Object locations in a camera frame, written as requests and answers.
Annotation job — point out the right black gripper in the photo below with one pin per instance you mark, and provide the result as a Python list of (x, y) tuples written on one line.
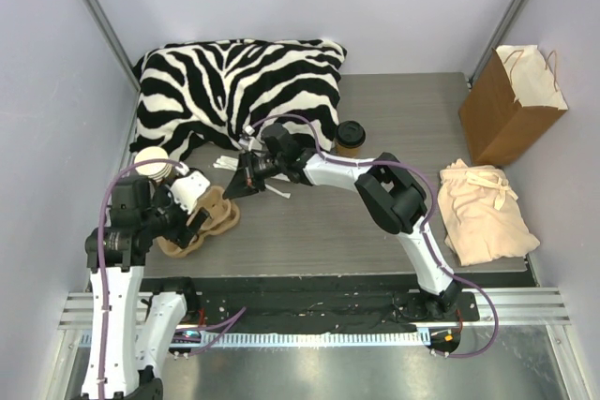
[(250, 174)]

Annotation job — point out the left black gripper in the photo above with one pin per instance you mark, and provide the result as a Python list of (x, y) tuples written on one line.
[(186, 225)]

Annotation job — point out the cardboard cup carrier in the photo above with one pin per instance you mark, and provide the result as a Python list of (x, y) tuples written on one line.
[(222, 216)]

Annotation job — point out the stack of paper cups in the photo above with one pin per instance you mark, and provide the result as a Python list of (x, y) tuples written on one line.
[(155, 164)]

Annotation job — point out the brown paper coffee cup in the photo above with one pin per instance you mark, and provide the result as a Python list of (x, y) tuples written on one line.
[(347, 150)]

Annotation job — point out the black cup lid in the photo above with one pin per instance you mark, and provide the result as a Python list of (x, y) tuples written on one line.
[(350, 134)]

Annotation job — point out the brown paper bag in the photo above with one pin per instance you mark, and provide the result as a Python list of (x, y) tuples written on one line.
[(512, 104)]

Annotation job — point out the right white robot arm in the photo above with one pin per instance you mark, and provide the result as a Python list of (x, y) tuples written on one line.
[(395, 201)]

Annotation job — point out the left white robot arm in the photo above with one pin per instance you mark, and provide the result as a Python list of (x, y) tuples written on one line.
[(127, 352)]

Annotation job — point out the white wrapped straw upper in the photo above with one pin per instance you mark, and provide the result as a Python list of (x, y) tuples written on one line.
[(226, 163)]

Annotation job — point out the zebra print pillow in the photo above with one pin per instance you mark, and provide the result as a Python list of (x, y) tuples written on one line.
[(210, 91)]

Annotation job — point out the beige folded cloth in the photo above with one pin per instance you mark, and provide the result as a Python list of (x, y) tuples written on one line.
[(481, 215)]

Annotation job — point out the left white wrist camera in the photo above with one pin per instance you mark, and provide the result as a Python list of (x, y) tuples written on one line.
[(187, 190)]

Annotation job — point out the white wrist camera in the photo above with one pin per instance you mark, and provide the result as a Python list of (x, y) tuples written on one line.
[(248, 140), (187, 190)]

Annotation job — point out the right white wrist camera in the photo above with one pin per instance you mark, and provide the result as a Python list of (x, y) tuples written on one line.
[(248, 140)]

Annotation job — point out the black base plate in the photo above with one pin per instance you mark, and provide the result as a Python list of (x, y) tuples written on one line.
[(350, 303)]

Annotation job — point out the white slotted cable duct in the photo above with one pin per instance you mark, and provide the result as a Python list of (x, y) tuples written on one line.
[(326, 340)]

